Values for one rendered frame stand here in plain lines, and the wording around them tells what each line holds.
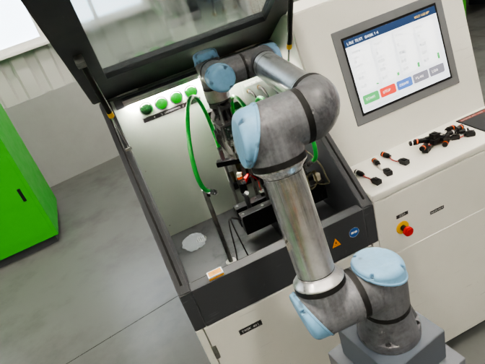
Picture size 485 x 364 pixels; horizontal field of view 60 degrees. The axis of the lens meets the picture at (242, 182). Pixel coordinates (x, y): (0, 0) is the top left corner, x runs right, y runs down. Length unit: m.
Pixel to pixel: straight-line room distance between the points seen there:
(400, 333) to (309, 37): 1.00
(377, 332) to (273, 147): 0.52
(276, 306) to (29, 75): 4.22
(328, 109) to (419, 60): 0.99
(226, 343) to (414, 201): 0.81
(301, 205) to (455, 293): 1.26
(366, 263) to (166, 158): 0.98
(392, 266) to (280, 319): 0.66
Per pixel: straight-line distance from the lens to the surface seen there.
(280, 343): 1.63
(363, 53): 1.66
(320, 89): 0.85
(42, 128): 5.29
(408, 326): 1.10
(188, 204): 1.81
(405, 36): 1.76
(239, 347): 1.56
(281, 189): 0.84
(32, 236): 4.12
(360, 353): 1.16
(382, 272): 0.97
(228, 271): 1.36
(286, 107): 0.81
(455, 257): 1.89
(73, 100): 5.27
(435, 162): 1.62
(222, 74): 1.15
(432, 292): 1.92
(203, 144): 1.72
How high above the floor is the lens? 1.80
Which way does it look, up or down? 28 degrees down
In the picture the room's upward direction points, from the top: 18 degrees counter-clockwise
